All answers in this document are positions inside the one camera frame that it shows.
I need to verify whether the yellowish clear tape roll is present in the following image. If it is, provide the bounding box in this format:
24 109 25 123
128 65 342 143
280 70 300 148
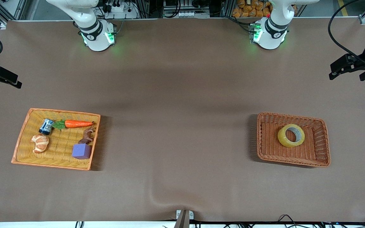
278 123 305 148

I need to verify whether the small blue can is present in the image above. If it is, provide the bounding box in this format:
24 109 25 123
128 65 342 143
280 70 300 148
39 118 55 136

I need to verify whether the toy croissant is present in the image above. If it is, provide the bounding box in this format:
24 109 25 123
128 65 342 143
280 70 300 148
31 134 49 154

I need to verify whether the orange toy carrot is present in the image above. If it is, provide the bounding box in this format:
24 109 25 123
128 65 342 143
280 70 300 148
52 119 95 130

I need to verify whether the orange yellow wicker tray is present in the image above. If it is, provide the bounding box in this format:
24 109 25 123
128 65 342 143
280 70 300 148
11 108 101 171

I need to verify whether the brown wooden moose figure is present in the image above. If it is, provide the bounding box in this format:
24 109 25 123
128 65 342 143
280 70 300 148
79 127 96 145

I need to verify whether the purple foam cube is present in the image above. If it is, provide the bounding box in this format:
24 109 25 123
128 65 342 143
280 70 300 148
72 143 92 160

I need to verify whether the brown wicker basket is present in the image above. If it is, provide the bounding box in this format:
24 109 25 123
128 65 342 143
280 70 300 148
257 112 331 168

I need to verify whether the pile of orange items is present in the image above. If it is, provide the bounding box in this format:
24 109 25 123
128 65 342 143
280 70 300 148
232 0 297 18

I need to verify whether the white power strip with plugs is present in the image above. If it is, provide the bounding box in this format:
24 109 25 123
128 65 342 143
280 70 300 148
102 0 138 19

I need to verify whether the brown table cover sheet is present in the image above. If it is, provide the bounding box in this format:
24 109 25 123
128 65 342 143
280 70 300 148
0 17 365 222

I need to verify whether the long white power strip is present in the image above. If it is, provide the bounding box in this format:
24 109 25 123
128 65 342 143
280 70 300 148
163 11 210 18

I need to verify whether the black arm base cable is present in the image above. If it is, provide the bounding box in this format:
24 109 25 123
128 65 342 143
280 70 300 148
224 14 256 34

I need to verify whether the black floor cable bundle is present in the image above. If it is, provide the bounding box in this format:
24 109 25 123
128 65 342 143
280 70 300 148
195 214 365 228

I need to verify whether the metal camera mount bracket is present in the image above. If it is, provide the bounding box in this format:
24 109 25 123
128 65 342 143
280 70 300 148
176 209 194 228

